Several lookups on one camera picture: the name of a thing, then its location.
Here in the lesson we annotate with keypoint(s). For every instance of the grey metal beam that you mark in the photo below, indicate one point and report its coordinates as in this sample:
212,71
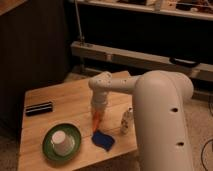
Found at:
140,60

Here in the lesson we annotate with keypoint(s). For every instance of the green plate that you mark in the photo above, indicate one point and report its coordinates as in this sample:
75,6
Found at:
72,131

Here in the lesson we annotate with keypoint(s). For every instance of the blue sponge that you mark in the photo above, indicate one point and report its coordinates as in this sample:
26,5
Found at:
103,140

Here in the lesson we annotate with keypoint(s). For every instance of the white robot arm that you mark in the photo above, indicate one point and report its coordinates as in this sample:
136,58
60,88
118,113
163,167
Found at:
158,99

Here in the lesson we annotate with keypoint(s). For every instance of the metal pole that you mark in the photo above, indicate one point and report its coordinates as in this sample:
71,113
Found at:
81,37

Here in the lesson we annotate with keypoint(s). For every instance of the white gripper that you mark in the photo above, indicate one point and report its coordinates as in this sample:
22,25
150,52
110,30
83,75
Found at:
99,102

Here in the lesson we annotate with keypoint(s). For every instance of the white upside-down cup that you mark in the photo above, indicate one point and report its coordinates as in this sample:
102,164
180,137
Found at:
62,143

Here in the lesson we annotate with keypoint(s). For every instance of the small white bottle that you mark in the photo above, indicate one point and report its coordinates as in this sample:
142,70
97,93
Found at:
127,121

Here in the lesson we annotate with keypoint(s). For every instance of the black handle loop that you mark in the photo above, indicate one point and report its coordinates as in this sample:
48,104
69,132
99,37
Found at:
189,64

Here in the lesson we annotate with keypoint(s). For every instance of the black rectangular case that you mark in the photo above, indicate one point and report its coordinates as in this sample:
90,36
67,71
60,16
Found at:
39,109

